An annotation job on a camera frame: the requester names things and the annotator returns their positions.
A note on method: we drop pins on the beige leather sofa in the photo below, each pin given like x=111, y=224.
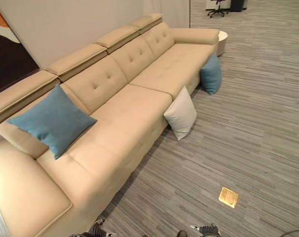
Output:
x=120, y=116

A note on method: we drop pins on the orange and brown wall painting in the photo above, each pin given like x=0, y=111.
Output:
x=9, y=61

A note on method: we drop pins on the white cushion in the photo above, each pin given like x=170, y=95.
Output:
x=181, y=114

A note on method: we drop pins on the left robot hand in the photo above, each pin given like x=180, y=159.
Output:
x=98, y=229

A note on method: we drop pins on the black office chair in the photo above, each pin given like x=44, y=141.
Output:
x=217, y=10

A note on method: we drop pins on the small blue cushion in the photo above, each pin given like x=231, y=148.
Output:
x=211, y=74

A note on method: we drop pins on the dark robot body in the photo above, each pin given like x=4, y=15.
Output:
x=181, y=234

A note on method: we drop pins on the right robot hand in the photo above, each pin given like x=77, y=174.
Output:
x=208, y=230

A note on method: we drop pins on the brass floor socket plate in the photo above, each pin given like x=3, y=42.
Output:
x=228, y=195

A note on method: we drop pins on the black cabinet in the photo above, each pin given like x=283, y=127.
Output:
x=239, y=5

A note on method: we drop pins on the beige sofa headrest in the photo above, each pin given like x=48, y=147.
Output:
x=147, y=22
x=117, y=37
x=21, y=95
x=75, y=58

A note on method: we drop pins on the round white side table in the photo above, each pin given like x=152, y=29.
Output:
x=222, y=43

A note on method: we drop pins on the large blue cushion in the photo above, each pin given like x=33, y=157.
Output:
x=53, y=121

